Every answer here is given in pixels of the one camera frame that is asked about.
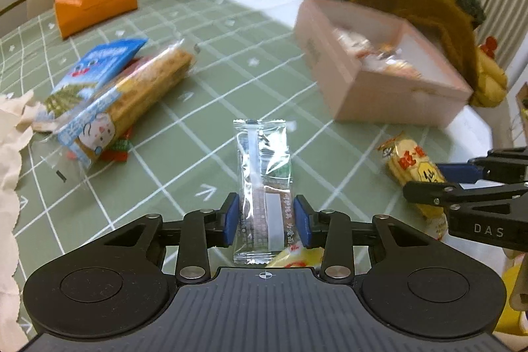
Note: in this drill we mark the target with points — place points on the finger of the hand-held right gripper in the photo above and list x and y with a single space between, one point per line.
429 193
458 173

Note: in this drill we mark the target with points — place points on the clear-wrapped snack bar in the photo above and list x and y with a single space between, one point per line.
262 170

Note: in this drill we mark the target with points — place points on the small yellow cracker packet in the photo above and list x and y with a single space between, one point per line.
406 166

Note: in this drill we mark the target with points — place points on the large yellow snack packet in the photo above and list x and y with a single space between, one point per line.
396 65

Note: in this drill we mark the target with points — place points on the cream scalloped cloth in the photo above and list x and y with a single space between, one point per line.
10 170

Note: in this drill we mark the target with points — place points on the blue white snack packet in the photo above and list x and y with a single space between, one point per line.
99 63

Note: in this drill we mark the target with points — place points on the red snack packet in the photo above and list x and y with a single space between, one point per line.
117 148

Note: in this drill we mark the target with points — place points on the blue cartoon bread packet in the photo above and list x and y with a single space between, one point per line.
136 96

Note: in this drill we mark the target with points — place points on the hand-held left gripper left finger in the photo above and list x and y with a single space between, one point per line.
231 220

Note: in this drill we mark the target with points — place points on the green checked tablecloth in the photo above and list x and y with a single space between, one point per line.
198 88

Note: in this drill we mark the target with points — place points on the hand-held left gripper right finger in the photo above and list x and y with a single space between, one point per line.
302 222

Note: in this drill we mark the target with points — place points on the yellow white snack packet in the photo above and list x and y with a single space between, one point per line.
295 258

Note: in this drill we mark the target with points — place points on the brown plush toy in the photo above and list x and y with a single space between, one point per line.
420 5

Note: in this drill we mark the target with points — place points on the pink cardboard box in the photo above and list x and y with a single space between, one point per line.
371 100

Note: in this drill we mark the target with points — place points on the orange tissue box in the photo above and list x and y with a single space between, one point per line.
95 3

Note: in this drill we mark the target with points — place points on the yellow plush toy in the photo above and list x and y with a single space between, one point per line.
491 75

